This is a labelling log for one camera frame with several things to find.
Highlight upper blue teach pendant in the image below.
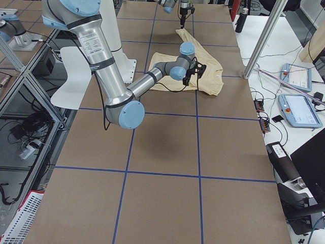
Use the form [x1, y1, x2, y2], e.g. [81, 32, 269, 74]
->
[280, 63, 312, 92]

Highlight long reacher grabber stick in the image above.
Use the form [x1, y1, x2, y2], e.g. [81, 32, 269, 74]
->
[256, 68, 325, 105]

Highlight small electronics board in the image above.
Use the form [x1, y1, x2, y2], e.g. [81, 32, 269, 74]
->
[253, 100, 264, 112]

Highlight red cylinder bottle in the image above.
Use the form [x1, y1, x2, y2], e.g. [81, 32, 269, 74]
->
[230, 0, 241, 21]

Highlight white power strip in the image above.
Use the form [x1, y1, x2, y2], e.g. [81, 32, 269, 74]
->
[19, 142, 40, 160]

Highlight white plastic basket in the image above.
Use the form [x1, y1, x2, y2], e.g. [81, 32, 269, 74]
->
[1, 190, 44, 244]

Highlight cream long-sleeve printed shirt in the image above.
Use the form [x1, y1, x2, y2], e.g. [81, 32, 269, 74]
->
[152, 29, 223, 96]

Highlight blue teach pendant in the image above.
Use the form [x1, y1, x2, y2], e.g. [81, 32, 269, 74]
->
[280, 63, 312, 92]
[278, 94, 323, 128]

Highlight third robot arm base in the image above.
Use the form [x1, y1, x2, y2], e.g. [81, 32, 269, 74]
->
[1, 14, 43, 51]

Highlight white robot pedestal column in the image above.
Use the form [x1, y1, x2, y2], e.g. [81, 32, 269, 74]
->
[100, 0, 137, 84]

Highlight black box with label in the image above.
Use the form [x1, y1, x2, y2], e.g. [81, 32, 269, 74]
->
[266, 142, 301, 182]

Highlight white plastic chair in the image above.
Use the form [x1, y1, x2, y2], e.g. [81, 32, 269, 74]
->
[50, 46, 91, 110]

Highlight black water bottle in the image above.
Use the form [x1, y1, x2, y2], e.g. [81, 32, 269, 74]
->
[235, 8, 249, 33]

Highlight aluminium frame post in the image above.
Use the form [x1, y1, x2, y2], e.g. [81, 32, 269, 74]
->
[243, 0, 288, 79]

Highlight black monitor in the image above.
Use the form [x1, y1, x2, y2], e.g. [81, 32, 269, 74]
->
[290, 130, 324, 203]

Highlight lower blue teach pendant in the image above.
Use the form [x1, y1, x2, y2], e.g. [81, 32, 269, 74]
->
[278, 94, 323, 128]

